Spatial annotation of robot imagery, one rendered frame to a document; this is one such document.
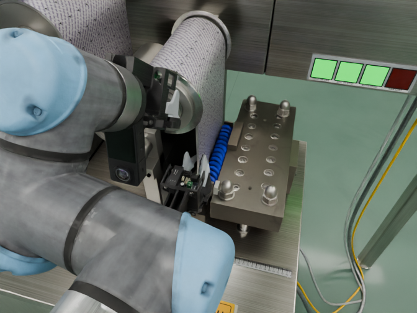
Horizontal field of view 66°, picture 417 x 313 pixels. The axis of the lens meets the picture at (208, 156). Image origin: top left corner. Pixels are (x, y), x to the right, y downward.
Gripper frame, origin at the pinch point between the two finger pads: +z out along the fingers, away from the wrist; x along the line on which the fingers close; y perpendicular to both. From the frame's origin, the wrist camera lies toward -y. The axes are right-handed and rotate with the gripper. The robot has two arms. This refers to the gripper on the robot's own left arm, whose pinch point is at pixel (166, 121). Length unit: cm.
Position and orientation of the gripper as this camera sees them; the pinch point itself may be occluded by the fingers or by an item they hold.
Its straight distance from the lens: 57.2
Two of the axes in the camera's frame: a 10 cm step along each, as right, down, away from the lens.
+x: -9.7, -1.8, 1.8
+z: 1.9, -0.8, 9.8
